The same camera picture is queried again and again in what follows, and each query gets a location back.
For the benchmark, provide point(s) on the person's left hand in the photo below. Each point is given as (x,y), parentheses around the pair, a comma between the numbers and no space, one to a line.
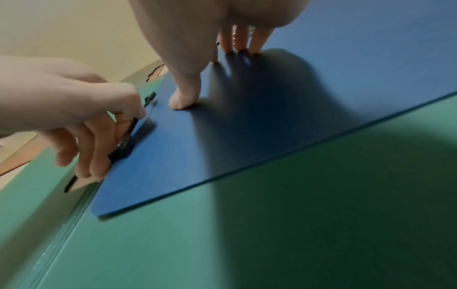
(53,96)

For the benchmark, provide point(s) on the person's right hand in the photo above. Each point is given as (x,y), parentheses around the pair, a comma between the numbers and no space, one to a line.
(200,28)

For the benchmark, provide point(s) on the blue folder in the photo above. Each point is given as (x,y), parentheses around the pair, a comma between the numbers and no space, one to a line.
(357,70)

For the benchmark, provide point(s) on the green folder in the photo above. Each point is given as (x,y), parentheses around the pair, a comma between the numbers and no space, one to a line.
(250,240)

